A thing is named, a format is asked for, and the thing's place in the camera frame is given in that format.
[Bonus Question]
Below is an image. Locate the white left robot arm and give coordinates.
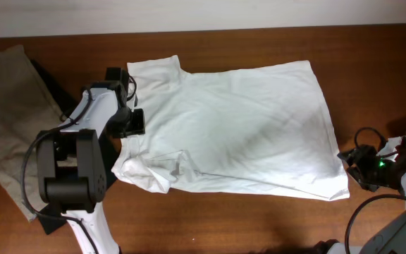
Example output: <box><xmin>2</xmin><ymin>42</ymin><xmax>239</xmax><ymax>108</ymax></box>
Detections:
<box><xmin>35</xmin><ymin>67</ymin><xmax>145</xmax><ymax>253</ymax></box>

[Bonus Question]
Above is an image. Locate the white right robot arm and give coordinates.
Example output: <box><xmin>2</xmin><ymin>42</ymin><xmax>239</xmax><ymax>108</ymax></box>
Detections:
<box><xmin>311</xmin><ymin>135</ymin><xmax>406</xmax><ymax>254</ymax></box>

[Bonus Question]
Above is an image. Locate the khaki beige garment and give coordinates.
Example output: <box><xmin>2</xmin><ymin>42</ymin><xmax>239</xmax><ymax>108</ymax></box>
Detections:
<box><xmin>0</xmin><ymin>45</ymin><xmax>61</xmax><ymax>221</ymax></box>

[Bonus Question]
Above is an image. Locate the white t-shirt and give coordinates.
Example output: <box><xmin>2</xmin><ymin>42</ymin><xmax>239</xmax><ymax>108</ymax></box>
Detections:
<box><xmin>112</xmin><ymin>56</ymin><xmax>350</xmax><ymax>201</ymax></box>

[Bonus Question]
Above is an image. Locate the black garment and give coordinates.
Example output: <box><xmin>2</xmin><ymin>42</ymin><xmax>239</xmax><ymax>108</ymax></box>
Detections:
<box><xmin>30</xmin><ymin>59</ymin><xmax>119</xmax><ymax>235</ymax></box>

